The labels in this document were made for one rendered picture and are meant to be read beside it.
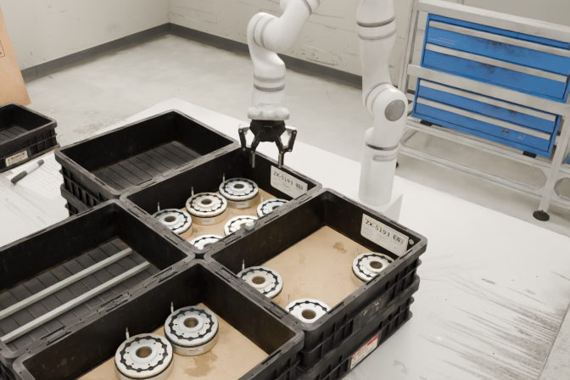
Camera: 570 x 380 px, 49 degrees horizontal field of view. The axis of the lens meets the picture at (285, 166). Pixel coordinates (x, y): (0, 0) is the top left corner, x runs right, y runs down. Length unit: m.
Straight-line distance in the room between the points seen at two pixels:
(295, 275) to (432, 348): 0.34
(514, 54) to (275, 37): 1.95
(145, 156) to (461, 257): 0.93
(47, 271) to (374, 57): 0.90
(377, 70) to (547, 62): 1.58
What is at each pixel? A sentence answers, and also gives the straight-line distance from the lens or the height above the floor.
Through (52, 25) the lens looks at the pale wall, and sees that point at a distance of 4.72.
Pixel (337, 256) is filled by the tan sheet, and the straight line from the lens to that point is 1.46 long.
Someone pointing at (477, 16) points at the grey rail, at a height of 0.92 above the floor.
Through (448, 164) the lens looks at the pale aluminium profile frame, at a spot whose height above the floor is 0.13.
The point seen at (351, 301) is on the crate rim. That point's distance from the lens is 1.20.
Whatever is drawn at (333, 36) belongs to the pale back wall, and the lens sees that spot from 4.51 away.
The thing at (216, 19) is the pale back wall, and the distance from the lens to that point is 5.12.
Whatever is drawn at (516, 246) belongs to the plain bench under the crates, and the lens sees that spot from 1.85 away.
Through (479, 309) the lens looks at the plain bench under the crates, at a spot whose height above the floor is 0.70.
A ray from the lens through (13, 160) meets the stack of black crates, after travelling 2.61.
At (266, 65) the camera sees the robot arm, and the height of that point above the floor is 1.25.
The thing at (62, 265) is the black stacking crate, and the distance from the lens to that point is 1.48.
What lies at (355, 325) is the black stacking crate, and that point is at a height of 0.84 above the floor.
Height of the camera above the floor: 1.73
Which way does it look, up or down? 30 degrees down
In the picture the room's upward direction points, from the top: 3 degrees clockwise
